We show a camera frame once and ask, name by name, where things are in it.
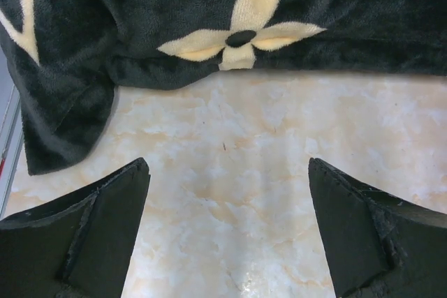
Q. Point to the black cream flower blanket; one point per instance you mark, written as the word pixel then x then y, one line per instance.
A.
pixel 66 57

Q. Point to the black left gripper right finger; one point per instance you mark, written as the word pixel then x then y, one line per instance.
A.
pixel 376 244

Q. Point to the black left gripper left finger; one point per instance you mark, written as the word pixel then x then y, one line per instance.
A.
pixel 77 245

